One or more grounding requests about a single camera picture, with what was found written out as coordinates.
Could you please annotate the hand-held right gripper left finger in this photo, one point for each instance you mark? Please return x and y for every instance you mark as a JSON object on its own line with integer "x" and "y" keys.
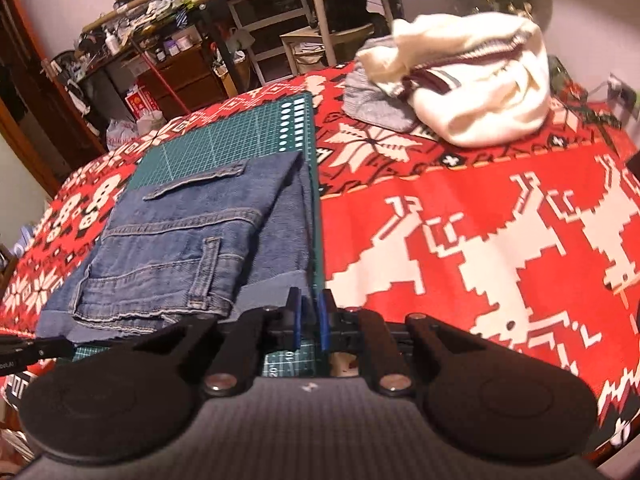
{"x": 296, "y": 320}

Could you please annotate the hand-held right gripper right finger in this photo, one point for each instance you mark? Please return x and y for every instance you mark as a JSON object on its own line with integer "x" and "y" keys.
{"x": 325, "y": 320}

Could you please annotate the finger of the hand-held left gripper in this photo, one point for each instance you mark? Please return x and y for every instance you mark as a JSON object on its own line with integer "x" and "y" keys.
{"x": 52, "y": 347}

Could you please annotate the blue jeans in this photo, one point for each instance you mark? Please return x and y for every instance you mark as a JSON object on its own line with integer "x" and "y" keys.
{"x": 175, "y": 240}

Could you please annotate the red patterned blanket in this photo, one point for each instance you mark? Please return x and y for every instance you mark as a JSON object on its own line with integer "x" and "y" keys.
{"x": 475, "y": 200}

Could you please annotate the green cutting mat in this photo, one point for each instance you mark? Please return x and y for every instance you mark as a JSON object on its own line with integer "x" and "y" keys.
{"x": 215, "y": 145}

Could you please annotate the grey knit garment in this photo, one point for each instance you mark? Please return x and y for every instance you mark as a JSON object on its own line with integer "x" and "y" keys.
{"x": 370, "y": 105}

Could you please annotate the white red printed plastic bag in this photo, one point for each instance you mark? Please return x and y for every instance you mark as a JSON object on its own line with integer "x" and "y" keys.
{"x": 122, "y": 134}

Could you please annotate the plain white plastic bag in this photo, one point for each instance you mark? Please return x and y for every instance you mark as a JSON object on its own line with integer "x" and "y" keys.
{"x": 150, "y": 124}

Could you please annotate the brown paper bag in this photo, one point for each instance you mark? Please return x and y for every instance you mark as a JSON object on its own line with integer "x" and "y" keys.
{"x": 232, "y": 75}

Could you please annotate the red carton box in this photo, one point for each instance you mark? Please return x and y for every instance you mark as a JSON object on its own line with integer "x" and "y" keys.
{"x": 141, "y": 102}

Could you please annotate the wooden drawer cabinet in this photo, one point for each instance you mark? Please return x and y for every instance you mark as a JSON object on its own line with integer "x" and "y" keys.
{"x": 190, "y": 80}

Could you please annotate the cream sweater with maroon stripes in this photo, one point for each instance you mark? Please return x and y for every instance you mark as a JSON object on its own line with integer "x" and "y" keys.
{"x": 490, "y": 110}

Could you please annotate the wooden door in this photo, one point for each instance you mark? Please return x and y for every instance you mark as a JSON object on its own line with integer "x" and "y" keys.
{"x": 30, "y": 60}

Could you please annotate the white plastic drawer unit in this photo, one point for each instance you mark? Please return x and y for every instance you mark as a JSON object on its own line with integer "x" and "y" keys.
{"x": 270, "y": 25}

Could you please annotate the black desk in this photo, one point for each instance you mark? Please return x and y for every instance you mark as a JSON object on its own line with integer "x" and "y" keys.
{"x": 215, "y": 35}

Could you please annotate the white lotion bottle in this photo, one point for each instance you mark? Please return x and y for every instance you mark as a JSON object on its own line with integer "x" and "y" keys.
{"x": 111, "y": 42}

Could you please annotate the brown cardboard tube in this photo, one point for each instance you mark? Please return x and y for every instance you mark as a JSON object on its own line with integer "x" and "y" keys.
{"x": 120, "y": 10}

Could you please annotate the wall socket with charger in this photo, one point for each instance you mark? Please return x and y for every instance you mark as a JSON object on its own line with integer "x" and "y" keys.
{"x": 622, "y": 92}

